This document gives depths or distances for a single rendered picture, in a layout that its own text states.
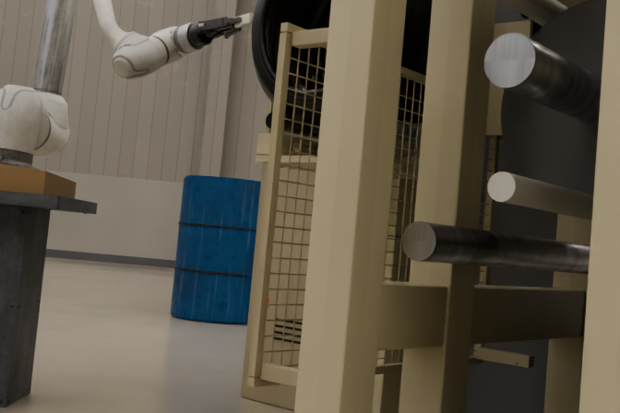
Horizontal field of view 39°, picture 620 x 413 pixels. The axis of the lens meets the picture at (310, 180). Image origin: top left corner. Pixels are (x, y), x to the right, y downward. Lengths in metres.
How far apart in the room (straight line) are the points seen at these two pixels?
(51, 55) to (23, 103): 0.29
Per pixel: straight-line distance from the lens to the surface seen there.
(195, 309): 5.77
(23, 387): 3.02
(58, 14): 3.18
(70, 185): 3.02
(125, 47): 2.74
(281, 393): 3.11
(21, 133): 2.91
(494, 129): 2.32
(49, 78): 3.14
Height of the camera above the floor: 0.58
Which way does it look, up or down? 4 degrees up
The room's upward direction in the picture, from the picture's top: 5 degrees clockwise
